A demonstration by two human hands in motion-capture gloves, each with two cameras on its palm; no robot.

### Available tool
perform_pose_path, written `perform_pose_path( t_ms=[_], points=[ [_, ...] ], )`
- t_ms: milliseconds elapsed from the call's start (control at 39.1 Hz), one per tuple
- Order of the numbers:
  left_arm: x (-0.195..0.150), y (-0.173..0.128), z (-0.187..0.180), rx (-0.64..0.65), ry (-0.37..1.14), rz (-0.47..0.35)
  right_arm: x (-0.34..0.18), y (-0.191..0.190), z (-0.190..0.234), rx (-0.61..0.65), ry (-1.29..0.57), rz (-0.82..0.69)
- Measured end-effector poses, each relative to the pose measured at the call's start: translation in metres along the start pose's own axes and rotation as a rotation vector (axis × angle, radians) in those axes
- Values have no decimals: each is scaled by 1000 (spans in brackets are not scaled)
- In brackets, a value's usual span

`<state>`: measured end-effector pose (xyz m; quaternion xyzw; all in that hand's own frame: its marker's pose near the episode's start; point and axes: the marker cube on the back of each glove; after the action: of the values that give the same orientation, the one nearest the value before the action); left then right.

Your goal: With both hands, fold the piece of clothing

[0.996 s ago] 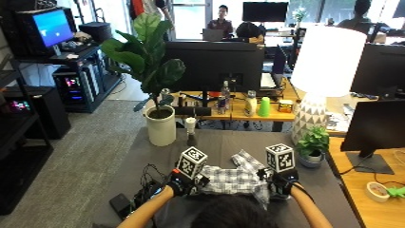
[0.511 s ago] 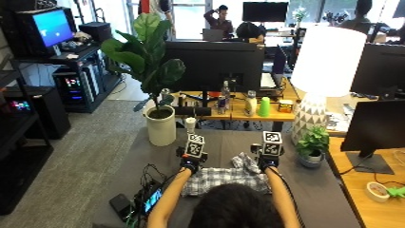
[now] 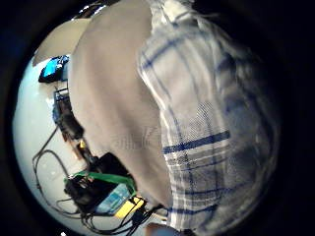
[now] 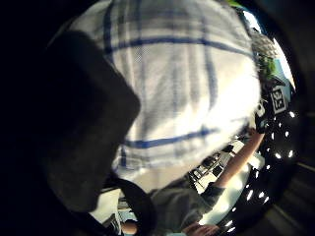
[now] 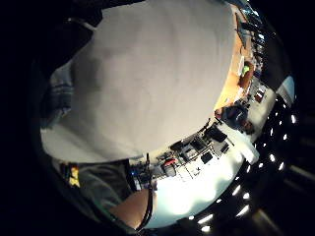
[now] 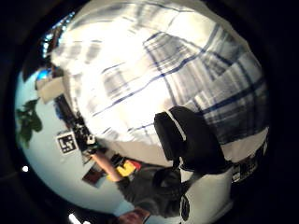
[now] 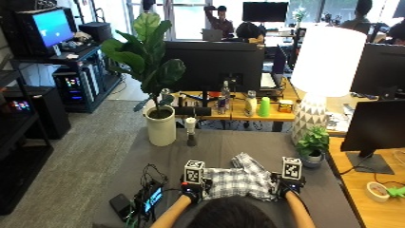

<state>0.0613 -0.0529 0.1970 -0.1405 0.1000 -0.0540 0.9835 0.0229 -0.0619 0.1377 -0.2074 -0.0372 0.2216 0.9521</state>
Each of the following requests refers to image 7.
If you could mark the person's right hand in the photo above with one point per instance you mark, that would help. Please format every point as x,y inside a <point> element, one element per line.
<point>288,188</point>

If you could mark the person's left hand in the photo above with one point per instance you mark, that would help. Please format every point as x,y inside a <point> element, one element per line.
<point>194,192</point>

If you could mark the grey white plaid shirt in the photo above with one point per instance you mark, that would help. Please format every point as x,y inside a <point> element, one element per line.
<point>240,180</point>

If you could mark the right white marker cube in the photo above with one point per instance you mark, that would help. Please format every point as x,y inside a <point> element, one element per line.
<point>292,168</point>

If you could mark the white marker cube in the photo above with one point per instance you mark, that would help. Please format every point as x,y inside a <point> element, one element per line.
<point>292,168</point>
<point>194,171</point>

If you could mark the left white marker cube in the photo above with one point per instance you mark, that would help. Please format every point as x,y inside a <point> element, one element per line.
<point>194,171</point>

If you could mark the black device with blue screen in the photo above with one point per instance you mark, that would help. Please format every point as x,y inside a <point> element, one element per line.
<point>151,198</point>

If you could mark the small grey plant pot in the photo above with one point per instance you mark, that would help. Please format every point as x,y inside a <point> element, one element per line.
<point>315,160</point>

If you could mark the the person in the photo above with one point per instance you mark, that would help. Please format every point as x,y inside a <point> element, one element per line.
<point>234,213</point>

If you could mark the grey table cover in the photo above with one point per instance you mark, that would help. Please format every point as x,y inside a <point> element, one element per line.
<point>236,152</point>

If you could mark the small green potted plant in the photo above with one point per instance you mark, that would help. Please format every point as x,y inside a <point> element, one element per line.
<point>315,139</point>

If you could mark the black phone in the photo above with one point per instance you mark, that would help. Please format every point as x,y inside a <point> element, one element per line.
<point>122,205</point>

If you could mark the white bottle with dark base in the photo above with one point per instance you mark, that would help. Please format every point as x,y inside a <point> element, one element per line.
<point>191,131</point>

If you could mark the white tape roll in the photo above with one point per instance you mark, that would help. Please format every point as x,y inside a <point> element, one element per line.
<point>376,191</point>

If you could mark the tall white plant pot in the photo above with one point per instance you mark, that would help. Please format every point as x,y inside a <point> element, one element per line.
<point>162,128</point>

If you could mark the white grey patterned lamp base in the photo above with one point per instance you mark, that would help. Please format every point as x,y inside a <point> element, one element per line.
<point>310,117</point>

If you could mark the green toy figure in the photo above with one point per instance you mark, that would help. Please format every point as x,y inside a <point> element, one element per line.
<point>396,191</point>

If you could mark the yellow small box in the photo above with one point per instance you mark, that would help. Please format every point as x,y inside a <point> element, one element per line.
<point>286,106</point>

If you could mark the green plastic cup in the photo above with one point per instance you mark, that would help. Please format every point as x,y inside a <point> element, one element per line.
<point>264,106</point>

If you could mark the wooden desk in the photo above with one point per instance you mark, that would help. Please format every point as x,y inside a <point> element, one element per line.
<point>254,107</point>

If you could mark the black monitor with square stand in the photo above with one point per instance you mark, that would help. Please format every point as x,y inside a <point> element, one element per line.
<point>375,129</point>

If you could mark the pale spray bottle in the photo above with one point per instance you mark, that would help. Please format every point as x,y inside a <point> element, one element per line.
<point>251,104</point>

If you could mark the clear water bottle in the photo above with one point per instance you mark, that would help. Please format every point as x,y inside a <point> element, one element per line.
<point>226,95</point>

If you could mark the black monitor on wooden desk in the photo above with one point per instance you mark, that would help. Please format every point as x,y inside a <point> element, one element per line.
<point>214,66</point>

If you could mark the white lamp shade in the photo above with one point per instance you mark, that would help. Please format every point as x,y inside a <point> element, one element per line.
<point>328,60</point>

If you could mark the large leafy green plant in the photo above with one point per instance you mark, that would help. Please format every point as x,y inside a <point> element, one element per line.
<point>147,60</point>

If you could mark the black monitor behind lamp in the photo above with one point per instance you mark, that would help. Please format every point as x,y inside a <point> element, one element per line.
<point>380,69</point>

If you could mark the black computer tower with lights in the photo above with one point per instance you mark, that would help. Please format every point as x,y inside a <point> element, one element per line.
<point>74,87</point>

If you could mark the black cabinet with coloured lights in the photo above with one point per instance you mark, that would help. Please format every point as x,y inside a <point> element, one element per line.
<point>37,110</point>

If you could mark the black shelf rack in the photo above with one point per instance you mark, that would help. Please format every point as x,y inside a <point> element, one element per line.
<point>71,72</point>

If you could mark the black distant monitor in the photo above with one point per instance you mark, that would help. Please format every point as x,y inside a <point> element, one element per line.
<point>266,11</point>

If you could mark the lit blue computer monitor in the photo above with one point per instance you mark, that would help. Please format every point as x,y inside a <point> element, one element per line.
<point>49,30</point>

